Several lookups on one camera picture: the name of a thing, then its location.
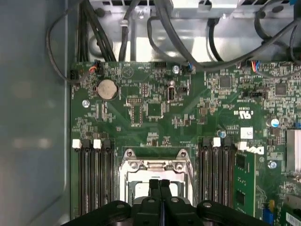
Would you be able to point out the thin metal locking lever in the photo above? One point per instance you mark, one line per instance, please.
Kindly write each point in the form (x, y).
(193, 186)

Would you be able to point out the internal USB port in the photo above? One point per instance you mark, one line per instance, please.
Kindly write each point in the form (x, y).
(171, 94)

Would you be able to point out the round coin battery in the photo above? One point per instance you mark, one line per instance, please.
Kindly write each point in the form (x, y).
(107, 89)

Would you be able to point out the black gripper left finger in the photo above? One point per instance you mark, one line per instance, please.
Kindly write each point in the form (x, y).
(145, 212)

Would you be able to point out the silver socket cover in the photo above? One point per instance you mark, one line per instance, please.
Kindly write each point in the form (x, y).
(138, 175)

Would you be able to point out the black graphics card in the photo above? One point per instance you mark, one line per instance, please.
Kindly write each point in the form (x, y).
(292, 212)

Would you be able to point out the green motherboard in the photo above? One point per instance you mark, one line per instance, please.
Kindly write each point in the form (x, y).
(164, 127)

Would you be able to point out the CPU socket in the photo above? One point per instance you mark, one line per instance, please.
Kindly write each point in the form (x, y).
(129, 154)

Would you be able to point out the green RAM stick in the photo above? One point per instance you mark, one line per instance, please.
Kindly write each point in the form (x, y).
(244, 183)

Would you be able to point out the RAM slot with black clips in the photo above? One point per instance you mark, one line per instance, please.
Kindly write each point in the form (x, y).
(207, 174)
(87, 176)
(108, 176)
(227, 176)

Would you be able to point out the square silver CPU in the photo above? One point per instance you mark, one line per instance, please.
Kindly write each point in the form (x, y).
(142, 191)

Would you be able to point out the silver finned heatsink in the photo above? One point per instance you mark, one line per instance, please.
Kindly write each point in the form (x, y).
(294, 150)

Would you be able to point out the blue-topped capacitor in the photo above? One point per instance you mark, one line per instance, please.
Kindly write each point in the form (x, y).
(274, 123)
(222, 134)

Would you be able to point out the black open PC case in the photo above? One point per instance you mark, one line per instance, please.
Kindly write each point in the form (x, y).
(28, 117)

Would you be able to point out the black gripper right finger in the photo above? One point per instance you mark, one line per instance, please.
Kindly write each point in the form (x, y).
(178, 212)

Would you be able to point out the silver metal drive cage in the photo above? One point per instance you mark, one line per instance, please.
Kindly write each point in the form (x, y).
(188, 47)

